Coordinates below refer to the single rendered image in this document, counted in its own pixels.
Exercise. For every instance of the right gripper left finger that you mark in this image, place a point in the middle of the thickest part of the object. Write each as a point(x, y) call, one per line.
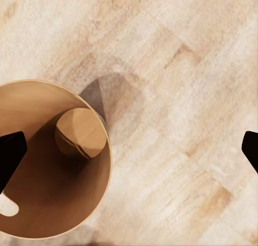
point(13, 148)

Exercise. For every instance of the trash can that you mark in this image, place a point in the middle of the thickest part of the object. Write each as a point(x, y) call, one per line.
point(66, 171)

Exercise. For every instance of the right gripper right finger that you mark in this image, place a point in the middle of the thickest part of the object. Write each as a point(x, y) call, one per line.
point(250, 148)

